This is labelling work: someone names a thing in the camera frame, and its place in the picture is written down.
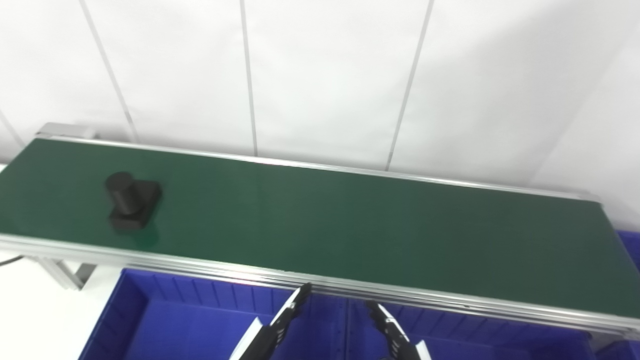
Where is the green conveyor belt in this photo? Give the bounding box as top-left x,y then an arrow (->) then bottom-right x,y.
0,138 -> 640,321
0,132 -> 640,343

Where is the aluminium conveyor leg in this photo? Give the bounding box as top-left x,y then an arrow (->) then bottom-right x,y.
27,255 -> 98,292

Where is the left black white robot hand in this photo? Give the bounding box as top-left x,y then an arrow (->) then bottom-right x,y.
230,282 -> 313,360

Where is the blue plastic bin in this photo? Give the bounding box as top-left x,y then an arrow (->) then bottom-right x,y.
345,297 -> 596,360
590,230 -> 640,360
77,267 -> 351,360

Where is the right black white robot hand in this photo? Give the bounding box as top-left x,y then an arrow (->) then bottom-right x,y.
364,300 -> 433,360

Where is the grey conveyor motor housing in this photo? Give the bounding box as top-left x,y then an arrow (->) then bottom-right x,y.
36,122 -> 98,141

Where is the black cylinder block part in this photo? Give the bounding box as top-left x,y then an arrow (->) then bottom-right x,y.
104,171 -> 163,232

